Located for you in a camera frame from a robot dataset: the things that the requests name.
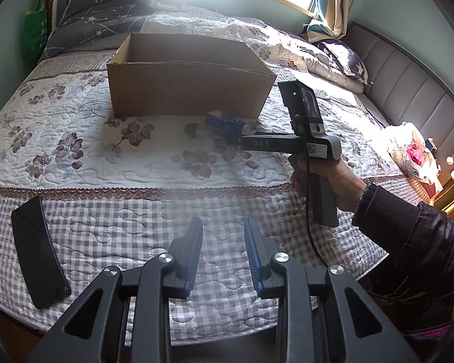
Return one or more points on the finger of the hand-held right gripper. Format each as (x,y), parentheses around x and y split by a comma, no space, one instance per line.
(265,143)

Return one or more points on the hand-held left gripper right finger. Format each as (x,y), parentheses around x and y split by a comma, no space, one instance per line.
(254,257)

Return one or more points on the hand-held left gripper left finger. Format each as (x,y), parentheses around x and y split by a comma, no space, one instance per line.
(193,257)

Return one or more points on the small blue box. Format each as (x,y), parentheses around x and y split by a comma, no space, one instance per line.
(225,121)

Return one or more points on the brown cardboard box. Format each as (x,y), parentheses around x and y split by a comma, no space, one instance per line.
(185,90)

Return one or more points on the person's right forearm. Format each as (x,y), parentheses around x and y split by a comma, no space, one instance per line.
(420,242)

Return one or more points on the person's right hand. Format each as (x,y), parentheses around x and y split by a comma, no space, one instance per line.
(344,185)

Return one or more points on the purple star print pillow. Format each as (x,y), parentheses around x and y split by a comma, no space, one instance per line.
(346,58)

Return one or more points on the floral quilted bedspread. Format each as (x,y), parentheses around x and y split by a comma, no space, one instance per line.
(136,181)

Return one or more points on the white plastic bag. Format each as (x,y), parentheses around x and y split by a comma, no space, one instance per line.
(408,147)

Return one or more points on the folded floral quilt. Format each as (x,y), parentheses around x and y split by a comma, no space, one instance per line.
(230,30)

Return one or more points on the grey padded headboard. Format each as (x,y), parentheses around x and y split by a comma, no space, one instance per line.
(412,72)

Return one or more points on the small blue carton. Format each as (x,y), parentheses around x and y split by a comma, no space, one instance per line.
(431,144)

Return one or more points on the teal and cream curtain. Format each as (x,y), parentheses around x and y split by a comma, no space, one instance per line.
(336,0)

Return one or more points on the dark star print duvet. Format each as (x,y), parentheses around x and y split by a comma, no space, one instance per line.
(98,19)

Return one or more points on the green bag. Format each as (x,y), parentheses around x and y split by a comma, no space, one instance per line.
(36,30)

